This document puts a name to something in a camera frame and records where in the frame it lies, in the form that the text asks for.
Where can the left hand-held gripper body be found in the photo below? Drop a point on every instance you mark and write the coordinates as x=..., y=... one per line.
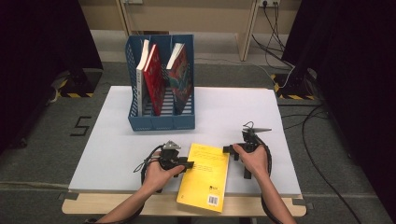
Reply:
x=169, y=157

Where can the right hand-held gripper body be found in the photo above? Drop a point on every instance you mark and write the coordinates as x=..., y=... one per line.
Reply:
x=250, y=143

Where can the yellow paperback book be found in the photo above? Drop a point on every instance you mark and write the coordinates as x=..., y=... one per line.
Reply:
x=205, y=177

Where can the blue plastic file rack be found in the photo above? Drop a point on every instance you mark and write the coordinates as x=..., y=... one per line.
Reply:
x=162, y=123

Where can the red hardcover book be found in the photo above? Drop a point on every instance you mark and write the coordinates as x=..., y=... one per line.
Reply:
x=155, y=81

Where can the dark blue illustrated paperback book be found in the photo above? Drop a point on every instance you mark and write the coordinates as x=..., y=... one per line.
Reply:
x=180, y=77

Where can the white paperback book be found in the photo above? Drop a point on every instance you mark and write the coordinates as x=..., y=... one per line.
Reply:
x=140, y=74

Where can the person's right hand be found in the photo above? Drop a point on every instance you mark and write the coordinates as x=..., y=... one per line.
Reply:
x=257, y=163

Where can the person's left hand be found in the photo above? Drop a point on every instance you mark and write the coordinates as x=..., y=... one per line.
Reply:
x=158, y=177

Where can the light wooden table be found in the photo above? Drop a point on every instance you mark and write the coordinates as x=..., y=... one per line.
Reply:
x=243, y=207

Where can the hazard-striped stand base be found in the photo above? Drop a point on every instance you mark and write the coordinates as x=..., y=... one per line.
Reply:
x=84, y=82
x=294, y=87

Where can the black curtain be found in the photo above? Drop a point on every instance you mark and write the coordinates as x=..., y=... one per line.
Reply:
x=358, y=93
x=37, y=62

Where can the beige wooden desk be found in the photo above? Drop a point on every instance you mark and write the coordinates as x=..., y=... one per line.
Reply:
x=186, y=15

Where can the white wall socket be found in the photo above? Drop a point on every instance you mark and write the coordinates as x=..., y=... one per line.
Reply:
x=269, y=2
x=133, y=1

